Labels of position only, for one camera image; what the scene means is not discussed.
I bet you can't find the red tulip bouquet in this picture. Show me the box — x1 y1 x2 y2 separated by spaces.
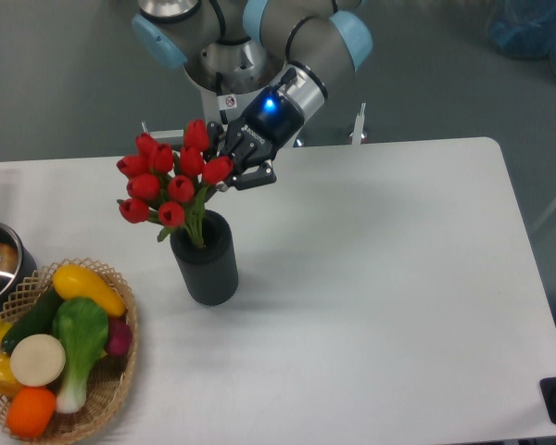
117 119 234 248

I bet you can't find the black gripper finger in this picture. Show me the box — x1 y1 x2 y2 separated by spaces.
215 160 277 191
202 121 226 162

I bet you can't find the woven wicker basket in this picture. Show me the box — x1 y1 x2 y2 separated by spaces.
0 259 139 444

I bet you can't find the green bok choy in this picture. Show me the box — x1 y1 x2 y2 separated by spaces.
52 297 108 414

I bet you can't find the dark green cucumber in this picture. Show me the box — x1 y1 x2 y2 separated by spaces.
1 287 64 354

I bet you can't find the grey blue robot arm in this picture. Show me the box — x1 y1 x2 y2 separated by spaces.
197 1 373 190

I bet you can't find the blue plastic bag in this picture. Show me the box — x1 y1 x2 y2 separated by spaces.
485 1 556 77

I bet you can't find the purple red onion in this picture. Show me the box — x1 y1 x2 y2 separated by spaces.
104 318 133 357

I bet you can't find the yellow squash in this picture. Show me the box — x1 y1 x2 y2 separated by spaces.
52 264 126 317

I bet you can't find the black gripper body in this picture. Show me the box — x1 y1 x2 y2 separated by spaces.
220 87 304 168

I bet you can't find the dark grey ribbed vase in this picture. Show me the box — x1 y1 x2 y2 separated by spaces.
170 210 239 306

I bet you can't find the orange fruit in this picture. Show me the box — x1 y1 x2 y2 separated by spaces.
6 387 56 439

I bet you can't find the yellow bell pepper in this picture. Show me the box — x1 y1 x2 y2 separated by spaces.
0 352 24 399

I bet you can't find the cream round radish slice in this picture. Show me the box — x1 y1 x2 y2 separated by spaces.
10 334 66 387

